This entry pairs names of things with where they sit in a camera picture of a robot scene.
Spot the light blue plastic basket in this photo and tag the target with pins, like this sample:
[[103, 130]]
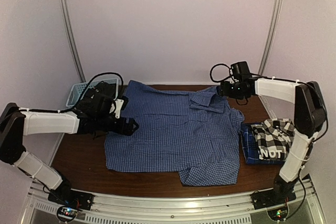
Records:
[[78, 88]]

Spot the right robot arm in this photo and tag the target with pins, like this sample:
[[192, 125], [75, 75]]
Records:
[[310, 115]]

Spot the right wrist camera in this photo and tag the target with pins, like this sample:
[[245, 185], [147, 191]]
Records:
[[231, 74]]

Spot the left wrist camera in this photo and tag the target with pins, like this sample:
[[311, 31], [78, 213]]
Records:
[[118, 105]]

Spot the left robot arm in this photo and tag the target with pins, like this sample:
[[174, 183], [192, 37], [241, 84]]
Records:
[[97, 110]]

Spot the black garment in basket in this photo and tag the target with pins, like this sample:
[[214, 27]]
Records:
[[105, 88]]

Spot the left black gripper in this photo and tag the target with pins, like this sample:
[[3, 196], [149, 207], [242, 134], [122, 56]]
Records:
[[128, 131]]

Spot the aluminium frame post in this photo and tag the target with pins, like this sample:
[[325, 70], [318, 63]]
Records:
[[71, 40], [277, 6]]

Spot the blue plaid folded shirt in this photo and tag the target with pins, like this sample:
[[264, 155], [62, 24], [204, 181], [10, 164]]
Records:
[[250, 148]]

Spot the blue small-check shirt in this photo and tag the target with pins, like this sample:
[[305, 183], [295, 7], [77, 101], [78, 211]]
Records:
[[194, 133]]

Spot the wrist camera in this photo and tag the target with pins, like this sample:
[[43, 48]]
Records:
[[231, 74], [118, 105]]

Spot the right aluminium frame post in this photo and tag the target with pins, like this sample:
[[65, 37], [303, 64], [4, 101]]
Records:
[[277, 6]]

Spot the left aluminium frame post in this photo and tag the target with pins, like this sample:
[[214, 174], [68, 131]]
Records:
[[71, 40]]

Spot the black white plaid shirt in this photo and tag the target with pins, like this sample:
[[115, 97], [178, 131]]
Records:
[[274, 138]]

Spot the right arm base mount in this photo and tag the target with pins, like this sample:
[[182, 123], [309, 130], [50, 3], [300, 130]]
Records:
[[276, 199]]

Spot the front aluminium rail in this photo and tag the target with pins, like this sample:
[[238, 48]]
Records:
[[232, 208]]

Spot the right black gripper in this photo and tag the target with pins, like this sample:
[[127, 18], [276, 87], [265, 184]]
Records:
[[224, 91]]

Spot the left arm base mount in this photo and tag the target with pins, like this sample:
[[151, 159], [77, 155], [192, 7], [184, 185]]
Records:
[[71, 202]]

